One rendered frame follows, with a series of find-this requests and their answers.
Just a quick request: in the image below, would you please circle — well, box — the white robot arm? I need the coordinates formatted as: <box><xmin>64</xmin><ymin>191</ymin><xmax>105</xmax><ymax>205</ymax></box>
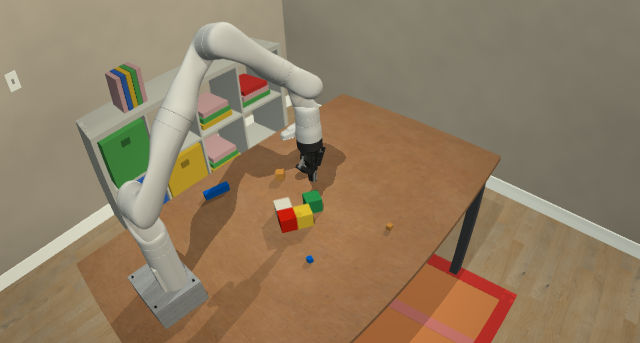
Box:
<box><xmin>117</xmin><ymin>22</ymin><xmax>323</xmax><ymax>293</ymax></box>

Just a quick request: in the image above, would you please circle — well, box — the orange cube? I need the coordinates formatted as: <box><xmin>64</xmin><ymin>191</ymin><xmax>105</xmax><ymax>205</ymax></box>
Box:
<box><xmin>275</xmin><ymin>169</ymin><xmax>285</xmax><ymax>181</ymax></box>

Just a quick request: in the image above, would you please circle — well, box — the red cube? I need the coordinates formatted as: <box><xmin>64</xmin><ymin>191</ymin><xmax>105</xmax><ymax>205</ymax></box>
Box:
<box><xmin>277</xmin><ymin>207</ymin><xmax>298</xmax><ymax>233</ymax></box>

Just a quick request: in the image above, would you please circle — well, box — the green cube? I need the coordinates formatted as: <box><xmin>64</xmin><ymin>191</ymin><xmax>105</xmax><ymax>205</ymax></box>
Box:
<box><xmin>302</xmin><ymin>190</ymin><xmax>323</xmax><ymax>213</ymax></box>

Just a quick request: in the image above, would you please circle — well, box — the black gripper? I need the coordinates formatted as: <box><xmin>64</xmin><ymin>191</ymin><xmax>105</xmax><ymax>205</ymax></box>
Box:
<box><xmin>296</xmin><ymin>138</ymin><xmax>325</xmax><ymax>182</ymax></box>

